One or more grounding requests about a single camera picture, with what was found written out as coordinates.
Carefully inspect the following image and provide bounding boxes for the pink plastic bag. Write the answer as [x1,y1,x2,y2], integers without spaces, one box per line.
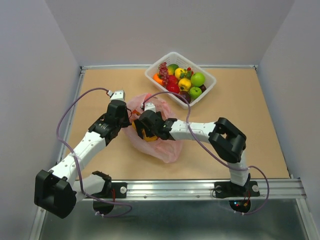
[123,93,183,163]

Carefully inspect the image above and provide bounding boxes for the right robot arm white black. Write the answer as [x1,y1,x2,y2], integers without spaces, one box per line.
[133,110,250,195]

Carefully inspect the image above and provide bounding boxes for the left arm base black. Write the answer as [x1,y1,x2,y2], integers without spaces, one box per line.
[91,181,128,218]

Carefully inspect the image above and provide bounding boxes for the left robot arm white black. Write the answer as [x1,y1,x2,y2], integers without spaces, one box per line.
[34,99,130,219]

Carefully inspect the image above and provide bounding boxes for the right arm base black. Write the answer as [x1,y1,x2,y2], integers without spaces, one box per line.
[211,181,260,214]

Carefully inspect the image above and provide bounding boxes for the small orange red fruit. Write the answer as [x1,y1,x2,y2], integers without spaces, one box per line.
[132,110,140,116]

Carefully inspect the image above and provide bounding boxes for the red apple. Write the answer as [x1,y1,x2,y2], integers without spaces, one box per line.
[166,83,180,94]

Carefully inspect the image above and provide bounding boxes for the dark purple plum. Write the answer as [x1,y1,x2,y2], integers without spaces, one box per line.
[178,90,192,104]

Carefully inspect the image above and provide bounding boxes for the red strawberry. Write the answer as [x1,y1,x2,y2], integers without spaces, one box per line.
[168,75,179,85]

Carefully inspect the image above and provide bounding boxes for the orange tangerine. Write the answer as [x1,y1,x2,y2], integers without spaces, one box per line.
[153,73,165,86]

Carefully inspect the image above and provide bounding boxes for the yellow bell pepper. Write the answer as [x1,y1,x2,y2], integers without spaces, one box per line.
[178,78,192,92]

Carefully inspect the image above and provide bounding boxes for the small green apple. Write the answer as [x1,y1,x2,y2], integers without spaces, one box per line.
[189,86,202,100]

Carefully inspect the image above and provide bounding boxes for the purple grape bunch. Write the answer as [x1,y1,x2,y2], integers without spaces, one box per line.
[158,62,169,86]

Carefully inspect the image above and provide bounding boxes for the green yellow mango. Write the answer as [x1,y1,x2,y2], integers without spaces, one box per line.
[167,63,179,76]

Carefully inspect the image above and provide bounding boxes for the red cherries with leaves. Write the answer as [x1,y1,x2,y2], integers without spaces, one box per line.
[179,67,194,79]

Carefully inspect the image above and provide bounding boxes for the small dark plum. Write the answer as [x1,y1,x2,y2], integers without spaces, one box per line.
[199,84,207,92]

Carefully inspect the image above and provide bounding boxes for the large green apple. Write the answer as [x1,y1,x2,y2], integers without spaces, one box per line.
[190,72,206,87]

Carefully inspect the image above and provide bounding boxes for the white plastic basket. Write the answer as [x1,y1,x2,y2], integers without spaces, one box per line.
[144,52,217,107]

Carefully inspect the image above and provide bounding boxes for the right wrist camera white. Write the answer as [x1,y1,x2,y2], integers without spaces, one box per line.
[140,102,156,113]

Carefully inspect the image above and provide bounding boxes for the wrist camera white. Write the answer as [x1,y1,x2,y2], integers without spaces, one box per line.
[140,102,156,113]
[106,90,126,102]

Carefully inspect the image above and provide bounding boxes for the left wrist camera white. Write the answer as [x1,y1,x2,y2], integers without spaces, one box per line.
[106,90,126,102]

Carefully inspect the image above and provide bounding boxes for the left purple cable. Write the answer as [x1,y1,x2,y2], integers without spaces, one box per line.
[55,86,133,218]

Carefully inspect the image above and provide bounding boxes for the purple cable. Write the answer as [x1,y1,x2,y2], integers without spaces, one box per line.
[55,86,133,218]
[141,91,271,216]

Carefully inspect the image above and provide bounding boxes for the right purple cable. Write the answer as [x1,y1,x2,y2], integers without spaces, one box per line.
[141,91,271,216]

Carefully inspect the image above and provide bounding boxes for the aluminium front rail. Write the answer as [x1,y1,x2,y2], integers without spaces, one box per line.
[83,176,307,201]

